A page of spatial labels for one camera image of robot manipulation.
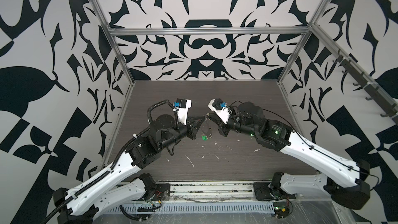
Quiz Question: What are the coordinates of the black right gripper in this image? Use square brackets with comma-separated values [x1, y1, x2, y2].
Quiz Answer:
[207, 107, 260, 139]

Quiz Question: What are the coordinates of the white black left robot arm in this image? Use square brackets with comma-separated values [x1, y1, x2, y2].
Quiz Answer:
[41, 112, 206, 224]

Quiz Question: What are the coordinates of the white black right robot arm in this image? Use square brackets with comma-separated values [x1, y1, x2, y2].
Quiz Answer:
[208, 99, 372, 210]

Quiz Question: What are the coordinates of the green circuit board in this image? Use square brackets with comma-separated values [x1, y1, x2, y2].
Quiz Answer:
[273, 201, 293, 219]

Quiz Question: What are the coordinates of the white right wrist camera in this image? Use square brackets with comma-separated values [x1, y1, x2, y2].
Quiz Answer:
[208, 98, 231, 124]

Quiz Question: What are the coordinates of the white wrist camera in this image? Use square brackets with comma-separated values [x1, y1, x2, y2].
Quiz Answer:
[173, 98, 192, 125]
[208, 98, 231, 124]

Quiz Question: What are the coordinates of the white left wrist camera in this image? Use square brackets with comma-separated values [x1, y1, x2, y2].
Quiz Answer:
[173, 98, 192, 125]

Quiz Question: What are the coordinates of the black corrugated cable hose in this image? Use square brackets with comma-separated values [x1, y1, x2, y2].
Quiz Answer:
[147, 99, 181, 130]

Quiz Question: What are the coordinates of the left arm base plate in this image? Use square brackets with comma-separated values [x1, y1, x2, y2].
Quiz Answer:
[125, 183, 171, 202]

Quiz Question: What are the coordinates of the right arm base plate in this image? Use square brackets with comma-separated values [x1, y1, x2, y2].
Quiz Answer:
[253, 182, 296, 201]

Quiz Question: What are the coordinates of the white slotted cable duct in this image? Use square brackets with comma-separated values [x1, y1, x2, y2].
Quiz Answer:
[123, 202, 275, 215]

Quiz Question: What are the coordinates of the aluminium frame corner post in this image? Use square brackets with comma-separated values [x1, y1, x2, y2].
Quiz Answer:
[88, 0, 135, 86]

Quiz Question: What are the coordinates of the aluminium frame top crossbar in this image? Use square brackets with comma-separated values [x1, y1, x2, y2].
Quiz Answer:
[108, 27, 308, 36]

